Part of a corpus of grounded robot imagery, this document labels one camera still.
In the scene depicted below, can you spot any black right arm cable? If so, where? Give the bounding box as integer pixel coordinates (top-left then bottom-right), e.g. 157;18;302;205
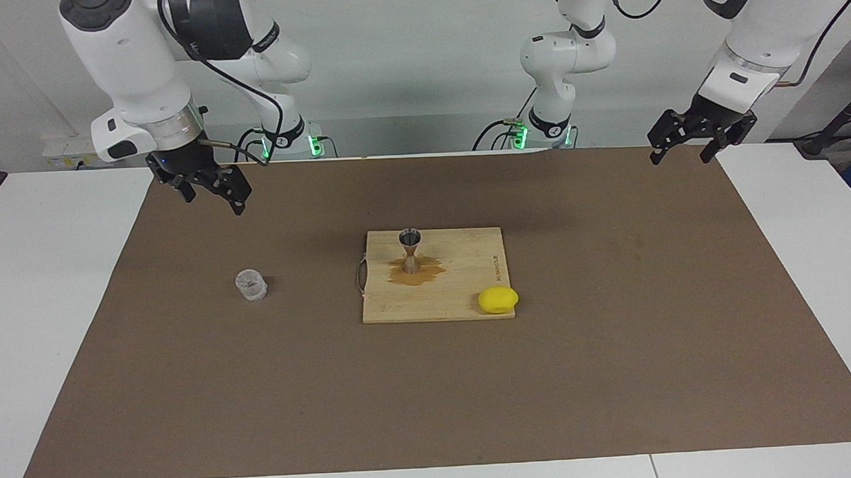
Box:
157;0;286;168

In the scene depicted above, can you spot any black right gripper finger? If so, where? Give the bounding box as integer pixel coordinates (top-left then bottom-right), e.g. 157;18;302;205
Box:
156;173;199;205
206;164;253;217

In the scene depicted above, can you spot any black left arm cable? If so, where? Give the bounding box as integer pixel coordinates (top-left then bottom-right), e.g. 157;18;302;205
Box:
605;0;851;93

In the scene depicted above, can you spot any brown table mat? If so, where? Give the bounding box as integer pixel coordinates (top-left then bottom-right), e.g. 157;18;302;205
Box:
8;138;851;478

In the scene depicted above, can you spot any yellow lemon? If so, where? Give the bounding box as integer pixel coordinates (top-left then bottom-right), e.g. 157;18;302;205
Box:
477;285;520;315

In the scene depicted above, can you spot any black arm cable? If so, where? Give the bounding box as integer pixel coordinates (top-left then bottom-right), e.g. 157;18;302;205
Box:
157;0;286;168
605;0;851;93

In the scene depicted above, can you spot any steel double jigger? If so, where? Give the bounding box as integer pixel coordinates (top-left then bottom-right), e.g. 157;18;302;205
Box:
398;228;423;275

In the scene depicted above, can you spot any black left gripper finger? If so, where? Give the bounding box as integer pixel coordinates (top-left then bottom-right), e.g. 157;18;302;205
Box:
697;118;758;163
646;107;703;165

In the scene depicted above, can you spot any black base cable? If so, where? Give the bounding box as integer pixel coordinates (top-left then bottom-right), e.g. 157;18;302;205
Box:
232;127;272;163
470;86;540;152

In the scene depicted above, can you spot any wooden cutting board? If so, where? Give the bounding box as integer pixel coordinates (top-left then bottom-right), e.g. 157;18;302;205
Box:
354;226;516;325

